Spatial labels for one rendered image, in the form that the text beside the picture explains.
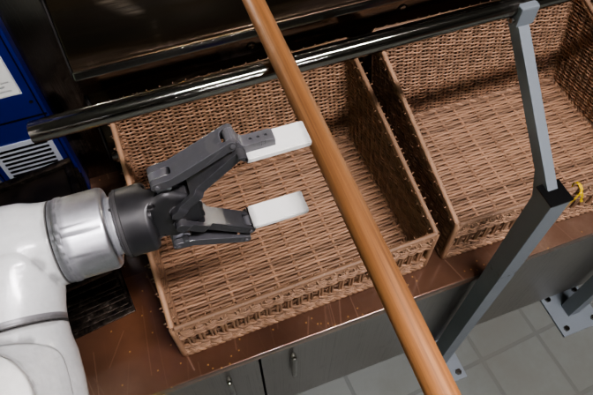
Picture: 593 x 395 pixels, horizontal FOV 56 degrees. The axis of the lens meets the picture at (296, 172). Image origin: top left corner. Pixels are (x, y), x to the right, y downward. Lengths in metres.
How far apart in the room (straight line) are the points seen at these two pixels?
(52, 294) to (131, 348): 0.64
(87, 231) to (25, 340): 0.11
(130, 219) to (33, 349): 0.14
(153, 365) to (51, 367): 0.65
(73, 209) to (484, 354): 1.48
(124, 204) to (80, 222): 0.04
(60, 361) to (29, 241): 0.12
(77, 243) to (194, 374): 0.65
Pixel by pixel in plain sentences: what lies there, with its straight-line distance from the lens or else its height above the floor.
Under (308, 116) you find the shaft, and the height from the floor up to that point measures 1.21.
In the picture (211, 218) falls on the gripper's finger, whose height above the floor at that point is 1.16.
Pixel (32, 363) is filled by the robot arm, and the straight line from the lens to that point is 0.56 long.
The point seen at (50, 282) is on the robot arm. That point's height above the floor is 1.20.
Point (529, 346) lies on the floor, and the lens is 1.93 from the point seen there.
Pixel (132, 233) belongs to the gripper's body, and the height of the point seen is 1.21.
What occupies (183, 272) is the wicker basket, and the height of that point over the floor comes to 0.59.
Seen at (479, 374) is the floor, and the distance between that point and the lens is 1.85.
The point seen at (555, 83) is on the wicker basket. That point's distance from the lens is 1.71.
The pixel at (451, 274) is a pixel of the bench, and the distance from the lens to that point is 1.29.
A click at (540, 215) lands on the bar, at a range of 1.01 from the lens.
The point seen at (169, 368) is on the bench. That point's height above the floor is 0.58.
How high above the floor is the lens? 1.71
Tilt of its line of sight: 55 degrees down
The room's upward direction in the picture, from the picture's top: straight up
